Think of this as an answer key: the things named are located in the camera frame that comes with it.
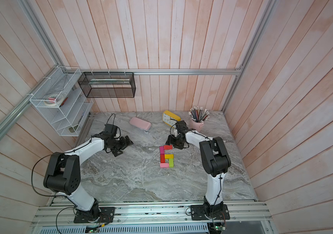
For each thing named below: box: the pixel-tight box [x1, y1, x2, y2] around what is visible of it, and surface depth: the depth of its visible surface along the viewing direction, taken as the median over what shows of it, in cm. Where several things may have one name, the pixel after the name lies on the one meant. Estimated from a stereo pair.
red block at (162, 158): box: [160, 153, 166, 164], surface depth 95 cm
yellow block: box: [164, 154, 174, 159], surface depth 97 cm
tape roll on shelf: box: [43, 93, 63, 106], surface depth 75 cm
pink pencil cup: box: [189, 118, 204, 133], surface depth 103 cm
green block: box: [168, 157, 174, 168], surface depth 93 cm
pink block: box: [159, 162, 169, 168], surface depth 92 cm
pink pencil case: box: [129, 116, 152, 132], surface depth 113 cm
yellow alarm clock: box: [162, 110, 182, 129], surface depth 112 cm
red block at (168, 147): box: [163, 144, 173, 151], surface depth 100 cm
